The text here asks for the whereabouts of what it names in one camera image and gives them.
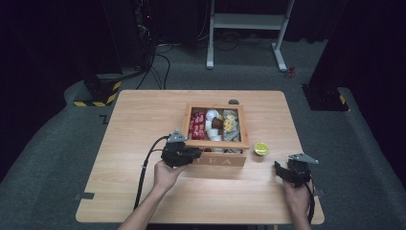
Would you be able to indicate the small dark grey disc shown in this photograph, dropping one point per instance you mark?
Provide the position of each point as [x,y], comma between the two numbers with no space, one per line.
[233,102]

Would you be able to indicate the small red floor object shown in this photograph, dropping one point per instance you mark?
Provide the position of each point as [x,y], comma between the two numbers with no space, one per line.
[289,72]

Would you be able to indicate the dark equipment rack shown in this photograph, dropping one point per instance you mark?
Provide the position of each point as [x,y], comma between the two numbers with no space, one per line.
[143,28]

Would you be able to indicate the white metal stand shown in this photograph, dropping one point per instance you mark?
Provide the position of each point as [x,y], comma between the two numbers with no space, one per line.
[245,21]

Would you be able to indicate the person's right hand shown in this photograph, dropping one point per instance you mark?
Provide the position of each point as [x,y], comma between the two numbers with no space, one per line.
[298,199]

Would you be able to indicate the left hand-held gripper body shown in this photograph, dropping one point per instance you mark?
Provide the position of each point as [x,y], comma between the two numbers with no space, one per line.
[175,153]

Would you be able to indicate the brown capsule cup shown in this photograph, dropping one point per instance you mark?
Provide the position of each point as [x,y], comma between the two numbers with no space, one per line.
[218,122]

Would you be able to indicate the person's left hand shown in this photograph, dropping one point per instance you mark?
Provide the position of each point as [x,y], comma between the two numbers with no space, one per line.
[166,175]

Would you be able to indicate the pile of grey yellow packets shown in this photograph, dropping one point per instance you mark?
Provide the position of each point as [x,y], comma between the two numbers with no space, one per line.
[231,126]

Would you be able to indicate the stack of red packets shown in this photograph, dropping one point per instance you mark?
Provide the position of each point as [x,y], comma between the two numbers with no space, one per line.
[197,125]

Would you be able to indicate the black stand base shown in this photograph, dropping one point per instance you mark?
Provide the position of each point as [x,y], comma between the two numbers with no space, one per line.
[324,97]

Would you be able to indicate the grey tape strip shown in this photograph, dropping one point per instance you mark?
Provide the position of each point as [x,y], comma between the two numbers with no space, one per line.
[84,195]

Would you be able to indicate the yellow-green capsule cup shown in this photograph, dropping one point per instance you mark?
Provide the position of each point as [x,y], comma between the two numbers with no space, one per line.
[261,148]

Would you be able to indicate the white capsule cup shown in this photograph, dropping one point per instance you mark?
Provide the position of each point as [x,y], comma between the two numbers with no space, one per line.
[216,136]
[212,114]
[209,125]

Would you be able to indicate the wooden box with glass lid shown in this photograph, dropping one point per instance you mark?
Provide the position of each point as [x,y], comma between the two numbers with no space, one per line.
[220,159]

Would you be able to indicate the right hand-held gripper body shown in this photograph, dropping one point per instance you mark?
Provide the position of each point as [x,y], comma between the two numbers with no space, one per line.
[299,169]

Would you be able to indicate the black yellow striped base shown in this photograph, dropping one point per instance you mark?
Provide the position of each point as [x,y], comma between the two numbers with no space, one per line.
[100,92]

